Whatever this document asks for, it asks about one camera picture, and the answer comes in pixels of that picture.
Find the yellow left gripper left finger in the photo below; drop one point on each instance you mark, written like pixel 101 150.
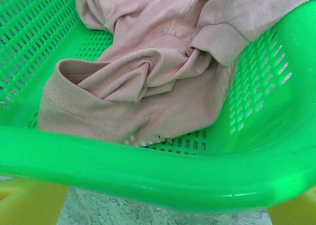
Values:
pixel 27 205

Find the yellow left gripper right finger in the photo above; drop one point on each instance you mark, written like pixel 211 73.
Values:
pixel 296 212

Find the green plastic mesh basket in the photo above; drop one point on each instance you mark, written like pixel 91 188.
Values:
pixel 148 170

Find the pink t-shirt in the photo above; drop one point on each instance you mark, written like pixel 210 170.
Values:
pixel 153 62

